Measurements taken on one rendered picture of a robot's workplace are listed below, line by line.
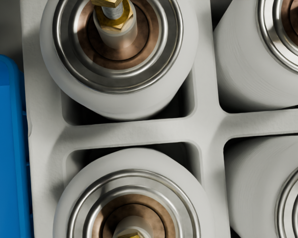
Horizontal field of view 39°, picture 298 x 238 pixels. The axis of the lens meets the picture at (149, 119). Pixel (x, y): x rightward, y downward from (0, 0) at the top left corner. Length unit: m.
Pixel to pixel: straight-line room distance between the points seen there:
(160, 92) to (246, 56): 0.06
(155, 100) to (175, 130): 0.07
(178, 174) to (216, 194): 0.08
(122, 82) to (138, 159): 0.05
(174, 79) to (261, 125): 0.10
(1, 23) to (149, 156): 0.34
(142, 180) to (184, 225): 0.03
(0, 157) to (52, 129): 0.20
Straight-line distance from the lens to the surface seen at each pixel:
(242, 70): 0.28
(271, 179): 0.25
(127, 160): 0.24
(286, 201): 0.25
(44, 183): 0.32
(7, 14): 0.54
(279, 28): 0.26
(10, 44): 0.53
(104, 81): 0.24
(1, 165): 0.51
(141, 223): 0.22
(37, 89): 0.32
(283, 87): 0.26
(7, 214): 0.52
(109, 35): 0.22
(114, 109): 0.25
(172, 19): 0.25
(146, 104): 0.24
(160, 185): 0.24
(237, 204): 0.30
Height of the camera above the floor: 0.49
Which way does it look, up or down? 87 degrees down
